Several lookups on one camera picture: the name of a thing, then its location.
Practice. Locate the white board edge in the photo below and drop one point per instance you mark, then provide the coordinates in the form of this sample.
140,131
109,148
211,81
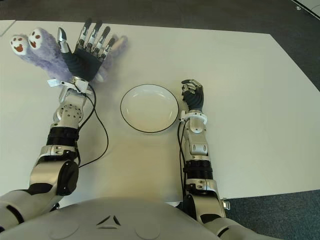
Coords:
312,7

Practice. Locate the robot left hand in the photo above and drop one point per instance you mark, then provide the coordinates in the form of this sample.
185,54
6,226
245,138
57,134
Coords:
83,62

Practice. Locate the grey robot torso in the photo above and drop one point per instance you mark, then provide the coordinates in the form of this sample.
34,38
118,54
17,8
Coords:
112,220

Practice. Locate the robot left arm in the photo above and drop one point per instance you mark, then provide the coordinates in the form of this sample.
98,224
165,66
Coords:
67,115

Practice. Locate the white plate black rim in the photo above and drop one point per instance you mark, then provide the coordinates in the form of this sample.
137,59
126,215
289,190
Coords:
150,108

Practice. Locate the purple plush doll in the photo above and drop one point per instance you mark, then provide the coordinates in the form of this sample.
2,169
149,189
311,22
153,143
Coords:
47,57

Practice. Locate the small white floor scrap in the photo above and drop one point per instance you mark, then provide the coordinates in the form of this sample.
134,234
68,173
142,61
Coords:
297,8

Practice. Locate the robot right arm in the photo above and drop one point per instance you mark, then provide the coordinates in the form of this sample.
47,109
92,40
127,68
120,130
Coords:
198,147

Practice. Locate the metal table bracket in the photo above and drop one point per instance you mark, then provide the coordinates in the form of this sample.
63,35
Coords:
225,204

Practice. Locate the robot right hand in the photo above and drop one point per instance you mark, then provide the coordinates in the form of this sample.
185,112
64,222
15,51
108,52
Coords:
196,100

